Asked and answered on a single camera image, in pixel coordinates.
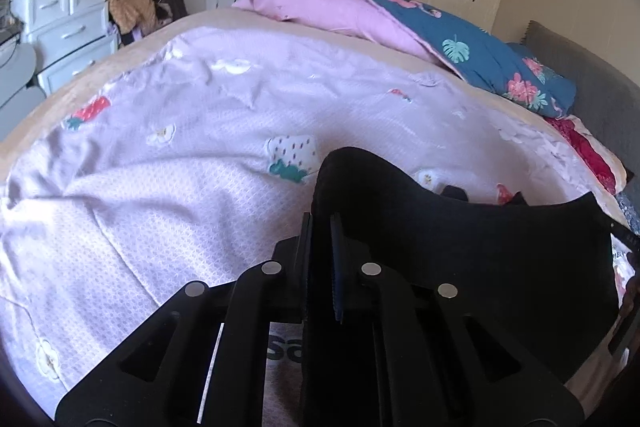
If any red floral blanket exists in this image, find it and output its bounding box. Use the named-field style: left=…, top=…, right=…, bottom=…
left=544, top=113, right=629, bottom=196

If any grey round chair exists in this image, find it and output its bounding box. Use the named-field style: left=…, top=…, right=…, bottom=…
left=0, top=41, right=47, bottom=124

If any grey patterned bedsheet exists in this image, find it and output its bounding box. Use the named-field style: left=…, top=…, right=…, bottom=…
left=616, top=189, right=640, bottom=230

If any pink and blue floral duvet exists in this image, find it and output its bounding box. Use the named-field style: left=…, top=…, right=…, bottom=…
left=232, top=0, right=577, bottom=118

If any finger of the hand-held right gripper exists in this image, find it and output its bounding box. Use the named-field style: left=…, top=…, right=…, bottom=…
left=611, top=224, right=640, bottom=254

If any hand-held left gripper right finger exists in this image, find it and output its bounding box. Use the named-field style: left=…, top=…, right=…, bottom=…
left=330, top=212, right=586, bottom=427

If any lilac printed blanket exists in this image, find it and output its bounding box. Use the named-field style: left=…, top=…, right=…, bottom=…
left=0, top=24, right=626, bottom=423

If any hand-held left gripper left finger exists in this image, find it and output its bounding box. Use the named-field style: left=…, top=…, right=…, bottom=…
left=55, top=213, right=314, bottom=427

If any brown clothes heap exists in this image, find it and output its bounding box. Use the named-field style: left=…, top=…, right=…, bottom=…
left=106, top=0, right=162, bottom=38

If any grey padded headboard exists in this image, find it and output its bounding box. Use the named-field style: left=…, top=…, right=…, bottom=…
left=520, top=20, right=640, bottom=190

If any beige bed blanket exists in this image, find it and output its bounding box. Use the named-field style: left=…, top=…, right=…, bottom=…
left=0, top=7, right=632, bottom=403

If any black shirt with orange collar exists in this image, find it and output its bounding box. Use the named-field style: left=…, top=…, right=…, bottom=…
left=267, top=147, right=619, bottom=385

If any white drawer unit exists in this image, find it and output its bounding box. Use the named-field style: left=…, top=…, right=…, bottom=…
left=11, top=0, right=122, bottom=96

